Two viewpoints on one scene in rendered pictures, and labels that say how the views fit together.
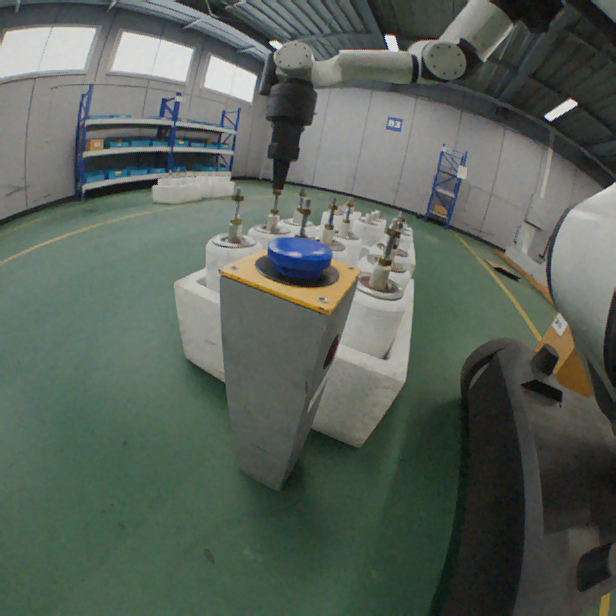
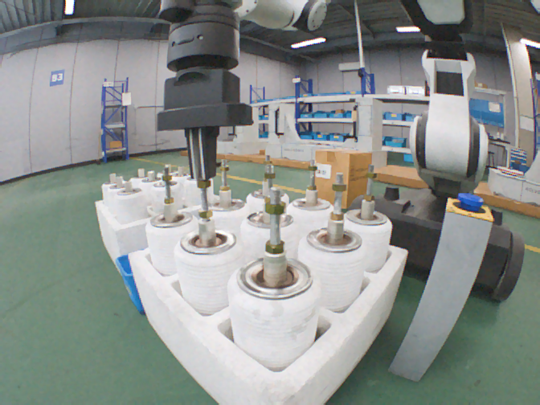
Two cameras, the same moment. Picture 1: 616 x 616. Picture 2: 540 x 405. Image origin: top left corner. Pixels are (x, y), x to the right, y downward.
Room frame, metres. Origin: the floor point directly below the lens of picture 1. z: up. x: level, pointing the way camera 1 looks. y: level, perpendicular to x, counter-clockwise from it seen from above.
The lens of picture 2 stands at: (0.28, 0.33, 0.39)
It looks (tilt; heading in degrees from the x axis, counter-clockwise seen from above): 16 degrees down; 295
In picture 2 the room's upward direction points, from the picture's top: straight up
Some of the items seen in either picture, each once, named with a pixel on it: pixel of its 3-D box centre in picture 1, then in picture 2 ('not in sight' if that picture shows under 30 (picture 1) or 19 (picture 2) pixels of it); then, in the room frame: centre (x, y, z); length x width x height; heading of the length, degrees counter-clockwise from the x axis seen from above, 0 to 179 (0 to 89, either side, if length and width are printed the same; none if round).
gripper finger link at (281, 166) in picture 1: (279, 174); (211, 152); (0.46, 0.10, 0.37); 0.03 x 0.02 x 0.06; 102
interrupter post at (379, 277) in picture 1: (379, 277); (367, 210); (0.29, -0.08, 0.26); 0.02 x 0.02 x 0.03
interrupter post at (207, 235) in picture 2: (272, 223); (207, 232); (0.48, 0.10, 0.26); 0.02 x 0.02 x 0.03
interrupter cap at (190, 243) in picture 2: (272, 229); (208, 241); (0.48, 0.10, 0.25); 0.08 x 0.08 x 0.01
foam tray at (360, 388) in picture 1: (310, 315); (269, 299); (0.44, -0.01, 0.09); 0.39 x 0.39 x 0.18; 72
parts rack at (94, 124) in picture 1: (165, 139); not in sight; (4.27, 3.41, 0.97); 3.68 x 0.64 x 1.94; 159
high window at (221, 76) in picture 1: (232, 80); not in sight; (6.31, 3.10, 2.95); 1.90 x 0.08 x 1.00; 159
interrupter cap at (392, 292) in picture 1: (376, 285); (366, 217); (0.29, -0.08, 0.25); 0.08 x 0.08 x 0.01
